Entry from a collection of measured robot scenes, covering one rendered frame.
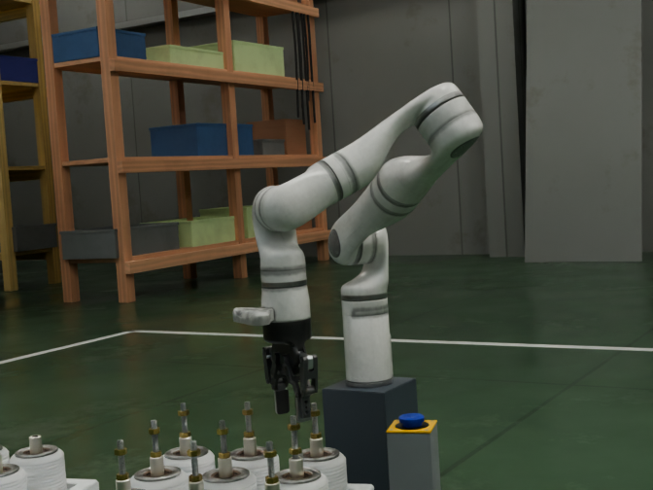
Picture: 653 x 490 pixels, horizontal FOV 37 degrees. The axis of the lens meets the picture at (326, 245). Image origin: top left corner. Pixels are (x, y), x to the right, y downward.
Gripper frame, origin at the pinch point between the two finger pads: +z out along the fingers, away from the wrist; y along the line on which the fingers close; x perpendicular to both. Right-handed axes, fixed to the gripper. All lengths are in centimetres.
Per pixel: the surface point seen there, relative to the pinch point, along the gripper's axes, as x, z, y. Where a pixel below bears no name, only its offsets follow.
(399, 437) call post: -13.9, 5.6, -8.5
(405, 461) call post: -14.4, 9.2, -9.0
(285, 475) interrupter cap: 1.3, 10.7, 1.5
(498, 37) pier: -453, -139, 469
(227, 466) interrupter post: 8.3, 9.0, 7.4
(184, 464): 10.3, 11.3, 21.1
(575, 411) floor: -130, 36, 72
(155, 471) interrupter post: 17.1, 9.9, 16.0
